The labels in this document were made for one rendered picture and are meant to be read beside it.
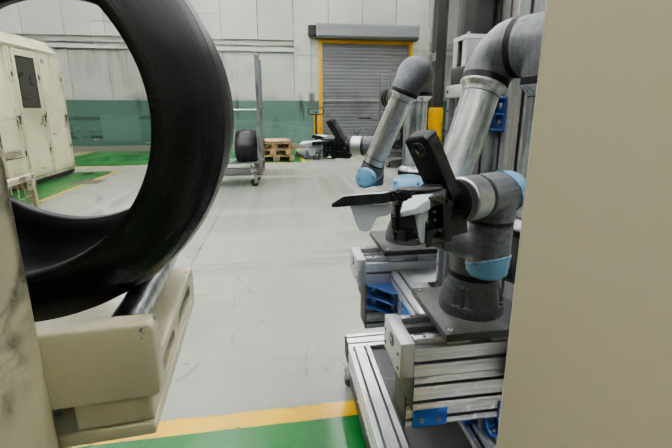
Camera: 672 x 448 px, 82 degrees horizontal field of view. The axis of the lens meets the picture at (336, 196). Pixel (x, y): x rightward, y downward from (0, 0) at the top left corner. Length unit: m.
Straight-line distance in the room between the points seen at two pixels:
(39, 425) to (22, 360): 0.08
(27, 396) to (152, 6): 0.44
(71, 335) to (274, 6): 11.70
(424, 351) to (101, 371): 0.66
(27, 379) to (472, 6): 1.12
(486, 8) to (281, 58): 10.79
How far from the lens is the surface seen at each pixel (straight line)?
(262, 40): 11.87
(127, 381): 0.56
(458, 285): 0.96
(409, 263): 1.41
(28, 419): 0.55
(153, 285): 0.69
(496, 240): 0.72
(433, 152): 0.58
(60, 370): 0.56
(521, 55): 0.82
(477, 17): 1.15
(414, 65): 1.37
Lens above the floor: 1.19
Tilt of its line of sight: 13 degrees down
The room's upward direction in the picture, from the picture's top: straight up
